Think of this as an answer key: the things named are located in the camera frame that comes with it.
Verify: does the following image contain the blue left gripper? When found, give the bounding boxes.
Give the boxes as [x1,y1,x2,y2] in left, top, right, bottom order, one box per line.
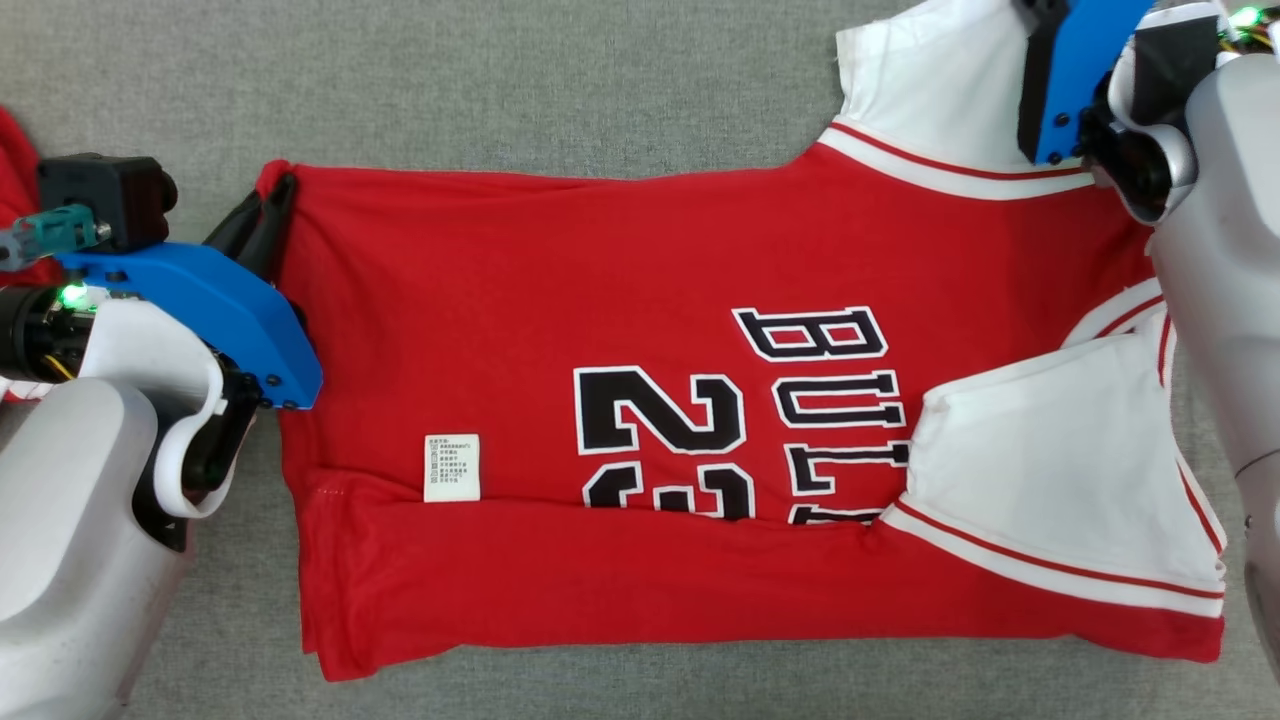
[58,176,324,411]

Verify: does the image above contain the teal left camera connector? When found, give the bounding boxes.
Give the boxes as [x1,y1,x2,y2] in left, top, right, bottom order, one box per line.
[0,205,101,273]

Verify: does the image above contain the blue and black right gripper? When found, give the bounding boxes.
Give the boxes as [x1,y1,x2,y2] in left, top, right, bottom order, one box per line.
[1017,0,1156,167]

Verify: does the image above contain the red and white basketball jersey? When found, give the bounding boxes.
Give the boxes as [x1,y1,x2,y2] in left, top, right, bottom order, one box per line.
[255,0,1229,683]

